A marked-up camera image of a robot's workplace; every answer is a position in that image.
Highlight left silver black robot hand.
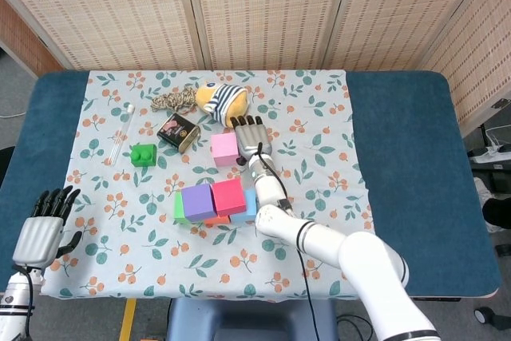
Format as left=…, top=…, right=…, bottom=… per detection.
left=11, top=185, right=84, bottom=270

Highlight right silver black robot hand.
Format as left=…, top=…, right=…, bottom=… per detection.
left=230, top=114, right=275, bottom=166

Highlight pink foam cube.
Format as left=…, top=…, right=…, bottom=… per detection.
left=210, top=132, right=241, bottom=168

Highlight red foam cube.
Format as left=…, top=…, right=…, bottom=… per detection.
left=210, top=178, right=248, bottom=217

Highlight blue foam cube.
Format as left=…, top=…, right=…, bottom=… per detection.
left=229, top=188, right=259, bottom=225

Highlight purple foam cube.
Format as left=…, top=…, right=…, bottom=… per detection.
left=180, top=184, right=216, bottom=223

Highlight green foam cube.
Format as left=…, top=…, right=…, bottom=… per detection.
left=173, top=192, right=192, bottom=225

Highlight yellow striped plush toy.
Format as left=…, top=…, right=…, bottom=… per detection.
left=194, top=81, right=249, bottom=129

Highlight black gold tin can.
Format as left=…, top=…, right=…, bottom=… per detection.
left=156, top=113, right=201, bottom=155

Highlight floral berry tablecloth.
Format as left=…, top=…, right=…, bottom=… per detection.
left=42, top=69, right=386, bottom=303

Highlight green toy building brick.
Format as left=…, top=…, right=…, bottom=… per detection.
left=129, top=142, right=157, bottom=168

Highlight clear plastic tube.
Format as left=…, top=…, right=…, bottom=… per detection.
left=108, top=104, right=136, bottom=167

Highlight white shoe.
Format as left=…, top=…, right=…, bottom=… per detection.
left=473, top=176, right=493, bottom=208

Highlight white power strip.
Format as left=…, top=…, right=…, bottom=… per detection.
left=469, top=148, right=511, bottom=165

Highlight black equipment box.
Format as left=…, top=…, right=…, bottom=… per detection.
left=473, top=165, right=511, bottom=194

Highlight black caster wheel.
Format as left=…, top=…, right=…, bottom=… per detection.
left=473, top=306, right=493, bottom=324

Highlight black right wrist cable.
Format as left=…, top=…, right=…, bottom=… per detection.
left=255, top=141, right=295, bottom=211

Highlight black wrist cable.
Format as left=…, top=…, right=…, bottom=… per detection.
left=255, top=141, right=295, bottom=211
left=11, top=264, right=34, bottom=341

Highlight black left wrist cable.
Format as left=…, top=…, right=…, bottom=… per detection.
left=11, top=264, right=34, bottom=341

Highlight braided rope bundle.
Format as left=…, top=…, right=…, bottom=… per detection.
left=150, top=88, right=199, bottom=113

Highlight black hanging arm cable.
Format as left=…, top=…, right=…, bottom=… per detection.
left=295, top=248, right=321, bottom=341

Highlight black floor cable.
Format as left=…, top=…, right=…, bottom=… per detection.
left=337, top=314, right=375, bottom=341

